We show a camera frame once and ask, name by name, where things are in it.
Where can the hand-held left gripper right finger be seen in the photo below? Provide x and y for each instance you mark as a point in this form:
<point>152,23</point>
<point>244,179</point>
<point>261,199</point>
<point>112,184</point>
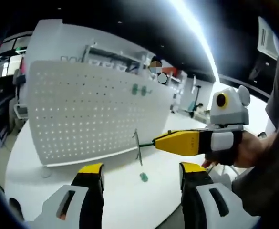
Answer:
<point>227,205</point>

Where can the teal kick scooter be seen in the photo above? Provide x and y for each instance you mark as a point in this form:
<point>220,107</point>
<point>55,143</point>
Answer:
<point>192,106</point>

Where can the white frame cart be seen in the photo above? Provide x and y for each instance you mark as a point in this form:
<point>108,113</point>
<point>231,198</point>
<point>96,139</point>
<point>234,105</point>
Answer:
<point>21,111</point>

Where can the white perforated mounting plate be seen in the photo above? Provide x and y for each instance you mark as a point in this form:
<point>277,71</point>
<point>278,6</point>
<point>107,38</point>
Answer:
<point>82,107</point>

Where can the white chest-worn device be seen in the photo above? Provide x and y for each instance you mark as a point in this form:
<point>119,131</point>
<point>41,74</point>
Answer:
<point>268,38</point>

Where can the dark monitor screen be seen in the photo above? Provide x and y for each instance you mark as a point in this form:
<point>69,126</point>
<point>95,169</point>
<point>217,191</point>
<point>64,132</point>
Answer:
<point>2,119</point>

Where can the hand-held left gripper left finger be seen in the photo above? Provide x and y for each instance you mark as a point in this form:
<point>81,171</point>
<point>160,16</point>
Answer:
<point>63,202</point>

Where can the round plate stand foot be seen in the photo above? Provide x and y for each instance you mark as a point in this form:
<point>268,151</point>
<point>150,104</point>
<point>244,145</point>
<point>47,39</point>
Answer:
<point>46,173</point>

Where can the white shelf rack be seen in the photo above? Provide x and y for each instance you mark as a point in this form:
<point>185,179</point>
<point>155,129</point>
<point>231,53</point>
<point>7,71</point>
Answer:
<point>110,56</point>

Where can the ceiling light strip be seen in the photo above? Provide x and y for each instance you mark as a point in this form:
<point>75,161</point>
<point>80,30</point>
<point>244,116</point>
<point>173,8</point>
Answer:
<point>196,31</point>

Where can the person's right hand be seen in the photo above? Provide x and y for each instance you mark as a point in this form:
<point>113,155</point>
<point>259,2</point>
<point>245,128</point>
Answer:
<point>249,150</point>

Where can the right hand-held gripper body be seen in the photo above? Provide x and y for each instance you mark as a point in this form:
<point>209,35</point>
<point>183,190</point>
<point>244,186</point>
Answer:
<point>234,114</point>

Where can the white partition wall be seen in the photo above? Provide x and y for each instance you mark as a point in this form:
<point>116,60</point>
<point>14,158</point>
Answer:
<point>48,40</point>

